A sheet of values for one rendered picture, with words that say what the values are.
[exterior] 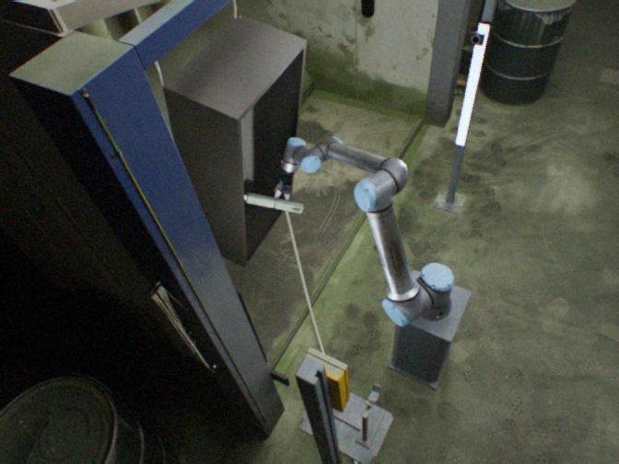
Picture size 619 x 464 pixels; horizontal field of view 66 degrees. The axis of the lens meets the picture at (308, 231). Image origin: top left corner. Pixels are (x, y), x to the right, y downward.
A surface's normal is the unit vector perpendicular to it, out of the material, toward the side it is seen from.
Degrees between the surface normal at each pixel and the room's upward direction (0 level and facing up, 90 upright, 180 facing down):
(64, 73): 0
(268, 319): 0
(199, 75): 12
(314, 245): 0
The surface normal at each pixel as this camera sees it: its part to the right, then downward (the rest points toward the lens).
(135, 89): 0.87, 0.33
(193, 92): 0.09, -0.54
